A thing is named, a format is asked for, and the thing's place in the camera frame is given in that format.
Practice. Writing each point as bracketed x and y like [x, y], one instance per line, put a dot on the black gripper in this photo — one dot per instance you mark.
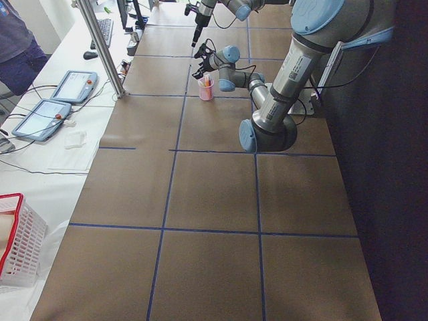
[204, 63]
[200, 21]

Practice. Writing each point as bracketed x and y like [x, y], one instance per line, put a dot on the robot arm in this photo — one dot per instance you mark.
[317, 26]
[240, 8]

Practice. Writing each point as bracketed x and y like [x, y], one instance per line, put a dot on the black keyboard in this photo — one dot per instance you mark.
[106, 27]

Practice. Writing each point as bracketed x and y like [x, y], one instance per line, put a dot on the white pillar with base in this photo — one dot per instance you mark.
[307, 102]

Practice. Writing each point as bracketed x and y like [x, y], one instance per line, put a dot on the black computer mouse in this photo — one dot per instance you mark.
[88, 55]

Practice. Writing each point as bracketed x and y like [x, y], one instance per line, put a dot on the upper teach pendant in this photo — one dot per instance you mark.
[75, 86]

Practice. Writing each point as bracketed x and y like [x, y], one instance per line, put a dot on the teach pendant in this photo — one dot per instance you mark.
[43, 120]
[75, 86]

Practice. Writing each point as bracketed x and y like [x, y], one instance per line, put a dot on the white folded cloth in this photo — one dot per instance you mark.
[75, 139]

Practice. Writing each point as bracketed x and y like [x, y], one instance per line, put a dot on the lower teach pendant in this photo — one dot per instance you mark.
[43, 120]

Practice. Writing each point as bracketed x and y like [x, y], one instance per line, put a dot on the person in blue clothes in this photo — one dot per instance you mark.
[22, 59]

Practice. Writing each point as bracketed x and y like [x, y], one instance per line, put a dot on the red white plastic basket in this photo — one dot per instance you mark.
[22, 234]

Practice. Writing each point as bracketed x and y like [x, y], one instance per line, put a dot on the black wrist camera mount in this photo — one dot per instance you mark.
[204, 52]

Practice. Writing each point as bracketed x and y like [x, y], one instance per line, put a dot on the aluminium frame post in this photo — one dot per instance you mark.
[89, 17]

